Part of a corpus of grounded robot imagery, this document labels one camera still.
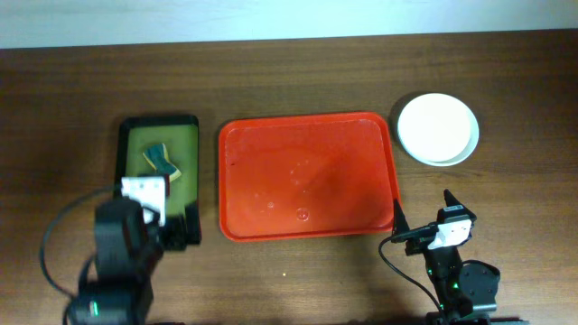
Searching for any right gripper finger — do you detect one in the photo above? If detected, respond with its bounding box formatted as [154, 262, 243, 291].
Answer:
[443, 189, 461, 207]
[392, 200, 410, 234]

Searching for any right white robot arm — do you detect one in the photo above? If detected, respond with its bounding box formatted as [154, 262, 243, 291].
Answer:
[387, 190, 500, 324]

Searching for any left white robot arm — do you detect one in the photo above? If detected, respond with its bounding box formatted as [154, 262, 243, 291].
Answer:
[62, 175, 201, 324]

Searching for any light green plate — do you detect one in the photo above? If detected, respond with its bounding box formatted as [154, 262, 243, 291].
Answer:
[399, 134, 480, 167]

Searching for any white plate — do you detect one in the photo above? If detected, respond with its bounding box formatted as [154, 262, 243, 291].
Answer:
[396, 93, 480, 144]

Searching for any red plastic serving tray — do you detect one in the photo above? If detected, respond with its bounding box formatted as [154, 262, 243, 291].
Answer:
[218, 112, 401, 242]

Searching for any black tray with green liquid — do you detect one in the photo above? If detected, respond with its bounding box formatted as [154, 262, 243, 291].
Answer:
[115, 115, 200, 219]

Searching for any green and yellow sponge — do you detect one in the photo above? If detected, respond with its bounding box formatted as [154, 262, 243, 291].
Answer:
[143, 144, 182, 182]

